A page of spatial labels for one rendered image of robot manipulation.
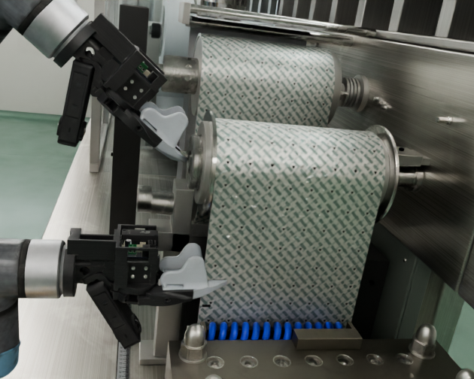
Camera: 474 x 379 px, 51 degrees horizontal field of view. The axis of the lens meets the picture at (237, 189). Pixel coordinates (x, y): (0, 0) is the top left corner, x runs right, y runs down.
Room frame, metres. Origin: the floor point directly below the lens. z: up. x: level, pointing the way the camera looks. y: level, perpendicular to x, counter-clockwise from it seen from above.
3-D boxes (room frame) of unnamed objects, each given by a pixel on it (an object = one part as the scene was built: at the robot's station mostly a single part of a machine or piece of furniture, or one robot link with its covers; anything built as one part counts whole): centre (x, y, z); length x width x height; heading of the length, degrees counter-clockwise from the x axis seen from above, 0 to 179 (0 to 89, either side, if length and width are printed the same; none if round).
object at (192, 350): (0.54, 0.03, 1.05); 0.04 x 0.04 x 0.04
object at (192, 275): (0.59, 0.04, 1.12); 0.09 x 0.03 x 0.06; 102
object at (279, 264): (0.64, -0.08, 1.12); 0.23 x 0.01 x 0.18; 103
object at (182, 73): (0.90, 0.13, 1.33); 0.06 x 0.06 x 0.06; 13
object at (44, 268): (0.57, 0.23, 1.11); 0.08 x 0.05 x 0.08; 13
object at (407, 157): (0.73, -0.24, 1.28); 0.06 x 0.05 x 0.02; 103
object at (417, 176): (0.73, -0.23, 1.25); 0.07 x 0.04 x 0.04; 103
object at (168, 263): (0.62, 0.05, 1.12); 0.09 x 0.03 x 0.06; 104
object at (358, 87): (0.98, -0.18, 1.33); 0.07 x 0.07 x 0.07; 13
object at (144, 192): (0.68, 0.13, 1.18); 0.04 x 0.02 x 0.04; 13
